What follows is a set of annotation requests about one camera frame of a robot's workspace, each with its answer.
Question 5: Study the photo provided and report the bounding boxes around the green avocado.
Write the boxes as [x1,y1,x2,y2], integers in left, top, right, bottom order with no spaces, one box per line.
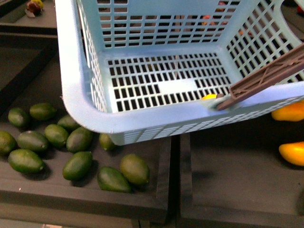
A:
[120,154,150,186]
[97,167,132,193]

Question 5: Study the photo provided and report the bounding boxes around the light blue plastic basket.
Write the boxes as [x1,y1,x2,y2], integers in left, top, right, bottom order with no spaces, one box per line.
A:
[55,0,304,145]

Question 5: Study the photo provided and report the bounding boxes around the brown basket handle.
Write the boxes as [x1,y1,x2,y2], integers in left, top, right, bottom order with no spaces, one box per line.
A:
[215,44,304,111]

